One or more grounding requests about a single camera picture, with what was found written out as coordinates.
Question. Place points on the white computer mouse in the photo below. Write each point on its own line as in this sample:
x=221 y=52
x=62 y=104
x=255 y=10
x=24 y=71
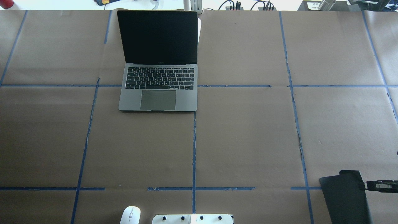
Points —
x=131 y=215

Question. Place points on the grey laptop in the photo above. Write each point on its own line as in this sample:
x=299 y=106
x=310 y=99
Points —
x=160 y=50

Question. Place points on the black box under cup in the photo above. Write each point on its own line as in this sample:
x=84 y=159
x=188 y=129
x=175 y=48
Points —
x=312 y=5

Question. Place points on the red cylinder bottle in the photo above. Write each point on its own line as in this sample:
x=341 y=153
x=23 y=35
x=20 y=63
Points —
x=6 y=4

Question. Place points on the white camera mast with base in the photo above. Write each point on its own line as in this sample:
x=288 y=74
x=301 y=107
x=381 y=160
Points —
x=193 y=219

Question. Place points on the metal cup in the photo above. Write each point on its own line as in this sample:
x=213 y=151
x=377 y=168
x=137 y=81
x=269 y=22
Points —
x=326 y=5

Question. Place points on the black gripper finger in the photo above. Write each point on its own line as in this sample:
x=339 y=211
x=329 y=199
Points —
x=382 y=186

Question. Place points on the aluminium frame post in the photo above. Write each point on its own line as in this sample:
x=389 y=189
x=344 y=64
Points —
x=193 y=5

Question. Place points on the dark grey mouse pad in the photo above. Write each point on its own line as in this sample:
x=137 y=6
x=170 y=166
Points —
x=345 y=198

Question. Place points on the navy space print pouch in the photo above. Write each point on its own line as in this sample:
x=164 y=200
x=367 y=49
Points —
x=104 y=2

